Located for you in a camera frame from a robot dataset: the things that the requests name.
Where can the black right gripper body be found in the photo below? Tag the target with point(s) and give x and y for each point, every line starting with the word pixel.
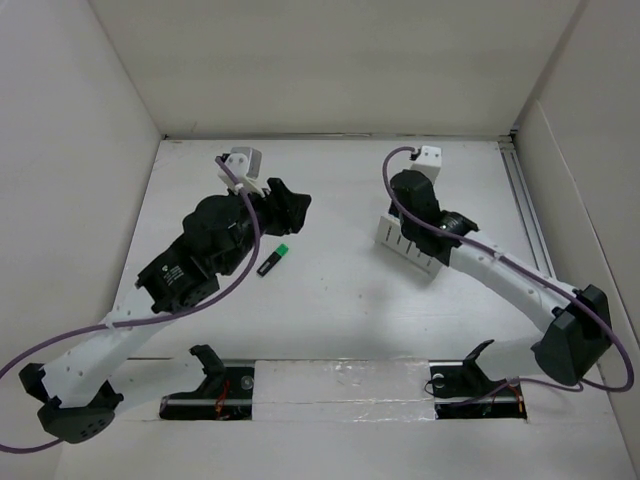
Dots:
pixel 406 226

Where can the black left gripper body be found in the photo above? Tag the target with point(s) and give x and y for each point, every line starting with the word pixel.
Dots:
pixel 266 214

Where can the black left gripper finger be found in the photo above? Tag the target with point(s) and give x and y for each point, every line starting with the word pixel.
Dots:
pixel 292 211
pixel 281 196

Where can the green cap highlighter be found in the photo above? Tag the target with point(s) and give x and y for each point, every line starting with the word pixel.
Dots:
pixel 272 260

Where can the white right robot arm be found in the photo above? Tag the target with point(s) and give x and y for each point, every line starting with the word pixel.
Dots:
pixel 571 340

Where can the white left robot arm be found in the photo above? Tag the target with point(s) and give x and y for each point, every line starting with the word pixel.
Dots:
pixel 84 390

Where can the white slotted desk organizer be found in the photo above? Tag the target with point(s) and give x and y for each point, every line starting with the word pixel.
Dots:
pixel 389 235

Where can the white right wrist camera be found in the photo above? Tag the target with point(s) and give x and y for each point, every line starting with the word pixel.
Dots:
pixel 428 161

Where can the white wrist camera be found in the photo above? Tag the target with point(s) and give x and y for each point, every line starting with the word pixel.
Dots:
pixel 244 163
pixel 428 161

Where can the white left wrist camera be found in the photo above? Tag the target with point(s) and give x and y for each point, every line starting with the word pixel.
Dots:
pixel 244 163

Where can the aluminium rail right side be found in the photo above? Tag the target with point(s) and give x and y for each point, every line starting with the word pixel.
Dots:
pixel 526 208

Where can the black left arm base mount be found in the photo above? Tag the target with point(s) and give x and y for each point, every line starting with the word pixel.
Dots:
pixel 225 393

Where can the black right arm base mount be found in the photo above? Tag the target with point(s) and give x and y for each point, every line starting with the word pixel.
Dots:
pixel 462 391

